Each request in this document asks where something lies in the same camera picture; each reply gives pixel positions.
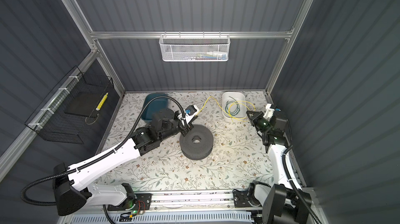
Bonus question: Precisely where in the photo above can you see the green cable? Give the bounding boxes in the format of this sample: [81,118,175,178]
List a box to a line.
[225,96,241,117]

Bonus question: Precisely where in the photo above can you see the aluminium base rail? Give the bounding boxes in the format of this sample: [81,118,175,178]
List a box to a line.
[65,189,316,215]

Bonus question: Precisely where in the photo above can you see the white plastic tray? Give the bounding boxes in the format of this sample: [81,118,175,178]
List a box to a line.
[222,92,248,122]

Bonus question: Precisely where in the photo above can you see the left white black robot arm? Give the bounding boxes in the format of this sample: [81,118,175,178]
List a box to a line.
[20,95,201,216]

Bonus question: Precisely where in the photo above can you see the grey perforated cable spool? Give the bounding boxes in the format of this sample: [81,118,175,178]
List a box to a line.
[179,125,214,160]

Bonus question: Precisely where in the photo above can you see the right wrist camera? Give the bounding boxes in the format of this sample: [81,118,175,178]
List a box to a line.
[264,103,281,121]

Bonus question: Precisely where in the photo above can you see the teal plastic tray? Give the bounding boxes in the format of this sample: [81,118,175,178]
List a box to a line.
[141,93,168,123]

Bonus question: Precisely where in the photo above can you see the white wire mesh basket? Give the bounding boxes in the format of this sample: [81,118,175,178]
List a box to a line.
[159,35,231,62]

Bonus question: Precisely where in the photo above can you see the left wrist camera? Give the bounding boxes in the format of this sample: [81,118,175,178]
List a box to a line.
[185,105,200,121]

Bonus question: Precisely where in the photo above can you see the floral table mat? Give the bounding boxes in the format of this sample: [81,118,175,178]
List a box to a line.
[96,91,274,191]

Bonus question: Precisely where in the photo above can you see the yellow cable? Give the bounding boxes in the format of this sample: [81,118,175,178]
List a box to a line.
[197,96,256,122]

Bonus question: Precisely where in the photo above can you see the yellow marker in basket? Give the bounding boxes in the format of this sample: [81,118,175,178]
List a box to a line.
[95,92,108,111]

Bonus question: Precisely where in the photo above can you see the items in white basket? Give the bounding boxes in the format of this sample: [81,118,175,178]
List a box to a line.
[181,51,229,61]

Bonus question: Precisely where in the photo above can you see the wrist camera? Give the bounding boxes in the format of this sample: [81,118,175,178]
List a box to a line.
[185,105,200,121]
[264,103,281,121]

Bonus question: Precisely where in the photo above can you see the black wire basket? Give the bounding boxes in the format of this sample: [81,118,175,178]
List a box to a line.
[25,70,115,144]

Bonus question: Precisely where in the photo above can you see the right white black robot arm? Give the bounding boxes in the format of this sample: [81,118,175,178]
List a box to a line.
[232,110,321,224]

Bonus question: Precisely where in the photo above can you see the black pad in basket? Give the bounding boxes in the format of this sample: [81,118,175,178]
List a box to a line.
[65,93,101,118]

